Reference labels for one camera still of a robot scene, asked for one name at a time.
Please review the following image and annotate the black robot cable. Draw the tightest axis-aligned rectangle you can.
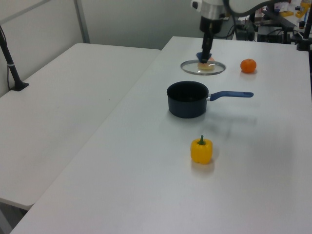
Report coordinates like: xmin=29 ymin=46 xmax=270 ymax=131
xmin=222 ymin=0 xmax=241 ymax=40

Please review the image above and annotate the yellow plastic part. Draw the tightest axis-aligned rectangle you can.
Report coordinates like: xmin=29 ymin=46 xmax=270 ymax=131
xmin=295 ymin=0 xmax=312 ymax=19

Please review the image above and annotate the orange mandarin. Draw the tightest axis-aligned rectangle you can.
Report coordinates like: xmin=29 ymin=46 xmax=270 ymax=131
xmin=240 ymin=58 xmax=257 ymax=74

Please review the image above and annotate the black equipment box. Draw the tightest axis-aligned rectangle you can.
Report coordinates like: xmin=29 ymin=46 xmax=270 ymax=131
xmin=256 ymin=25 xmax=293 ymax=43

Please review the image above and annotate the dark blue saucepan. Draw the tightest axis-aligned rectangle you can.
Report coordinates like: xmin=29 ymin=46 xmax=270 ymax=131
xmin=166 ymin=80 xmax=254 ymax=119

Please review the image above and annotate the pink yellow peach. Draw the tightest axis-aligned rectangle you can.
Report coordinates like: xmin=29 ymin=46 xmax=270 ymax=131
xmin=197 ymin=57 xmax=216 ymax=72

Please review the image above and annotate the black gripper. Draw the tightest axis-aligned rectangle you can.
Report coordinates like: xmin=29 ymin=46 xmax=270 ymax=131
xmin=199 ymin=16 xmax=223 ymax=64

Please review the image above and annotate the yellow bell pepper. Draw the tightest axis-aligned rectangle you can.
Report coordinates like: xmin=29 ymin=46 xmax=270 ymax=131
xmin=190 ymin=135 xmax=214 ymax=165

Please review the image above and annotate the glass lid with blue knob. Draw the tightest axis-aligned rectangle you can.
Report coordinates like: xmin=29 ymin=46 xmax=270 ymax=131
xmin=180 ymin=51 xmax=226 ymax=76

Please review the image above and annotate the black camera stand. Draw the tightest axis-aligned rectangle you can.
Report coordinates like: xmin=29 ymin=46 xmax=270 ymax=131
xmin=295 ymin=4 xmax=312 ymax=52

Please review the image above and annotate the black stand with white band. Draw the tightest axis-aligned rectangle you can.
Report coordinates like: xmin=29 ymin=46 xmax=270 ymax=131
xmin=0 ymin=23 xmax=30 ymax=92

